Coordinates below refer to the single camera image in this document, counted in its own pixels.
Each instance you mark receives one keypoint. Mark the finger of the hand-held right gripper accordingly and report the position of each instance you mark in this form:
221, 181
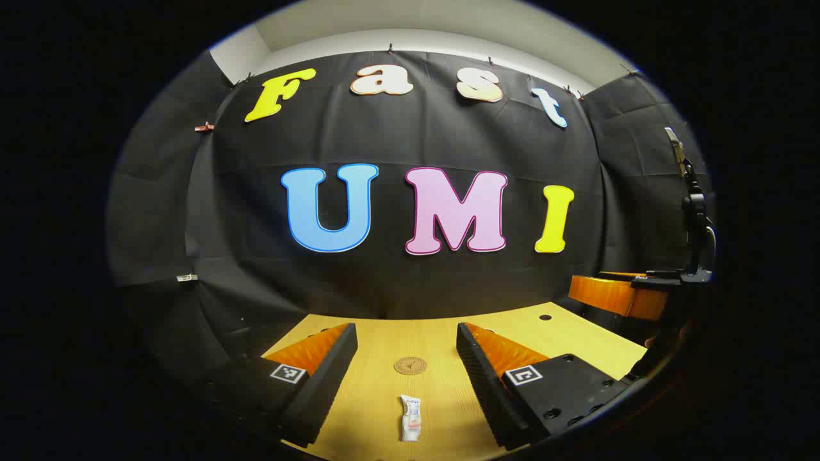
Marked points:
615, 294

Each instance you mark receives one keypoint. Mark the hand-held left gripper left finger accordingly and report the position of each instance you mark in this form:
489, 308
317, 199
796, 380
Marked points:
323, 384

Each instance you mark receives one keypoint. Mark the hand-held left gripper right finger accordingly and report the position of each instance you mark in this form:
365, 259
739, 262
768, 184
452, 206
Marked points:
483, 384

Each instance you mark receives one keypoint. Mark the round cork coaster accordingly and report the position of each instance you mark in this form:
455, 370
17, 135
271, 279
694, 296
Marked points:
410, 365

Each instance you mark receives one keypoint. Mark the white toothpaste tube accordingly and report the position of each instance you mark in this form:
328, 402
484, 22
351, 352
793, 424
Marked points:
410, 419

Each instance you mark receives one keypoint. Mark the wooden desktop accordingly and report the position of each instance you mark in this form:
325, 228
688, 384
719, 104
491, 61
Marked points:
384, 403

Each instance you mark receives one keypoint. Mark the black backdrop cloth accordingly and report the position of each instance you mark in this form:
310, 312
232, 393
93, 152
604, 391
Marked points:
384, 141

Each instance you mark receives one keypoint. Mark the orange clip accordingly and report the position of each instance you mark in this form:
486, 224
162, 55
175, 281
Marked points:
204, 127

